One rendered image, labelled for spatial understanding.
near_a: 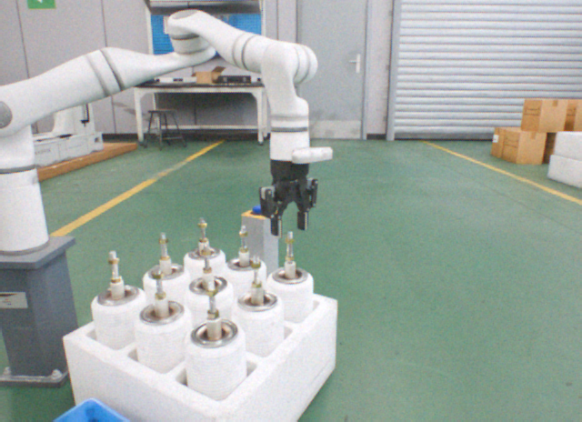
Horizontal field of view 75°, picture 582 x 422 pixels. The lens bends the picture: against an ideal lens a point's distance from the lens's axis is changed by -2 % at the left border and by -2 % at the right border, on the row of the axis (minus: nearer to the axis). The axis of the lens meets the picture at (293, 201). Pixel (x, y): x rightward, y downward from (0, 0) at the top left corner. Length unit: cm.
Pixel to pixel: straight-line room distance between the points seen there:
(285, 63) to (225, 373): 51
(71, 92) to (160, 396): 59
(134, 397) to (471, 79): 578
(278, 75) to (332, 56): 502
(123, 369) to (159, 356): 6
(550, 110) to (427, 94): 205
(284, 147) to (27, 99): 50
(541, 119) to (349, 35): 276
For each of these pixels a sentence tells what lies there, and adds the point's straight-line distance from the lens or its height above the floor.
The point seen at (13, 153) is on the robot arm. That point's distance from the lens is 95.
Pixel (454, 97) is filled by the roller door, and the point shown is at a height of 60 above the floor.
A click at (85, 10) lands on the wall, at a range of 653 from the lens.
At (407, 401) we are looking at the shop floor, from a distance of 93.
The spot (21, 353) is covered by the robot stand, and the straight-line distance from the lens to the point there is 106.
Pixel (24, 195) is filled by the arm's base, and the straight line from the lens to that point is 94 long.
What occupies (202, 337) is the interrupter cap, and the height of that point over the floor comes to 25.
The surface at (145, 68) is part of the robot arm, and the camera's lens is 92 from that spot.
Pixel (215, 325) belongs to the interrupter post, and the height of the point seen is 27.
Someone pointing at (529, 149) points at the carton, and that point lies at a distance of 424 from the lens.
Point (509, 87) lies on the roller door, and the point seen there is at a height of 74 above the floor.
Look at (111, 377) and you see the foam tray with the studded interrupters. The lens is 79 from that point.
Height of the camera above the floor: 61
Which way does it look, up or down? 15 degrees down
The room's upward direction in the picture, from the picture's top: straight up
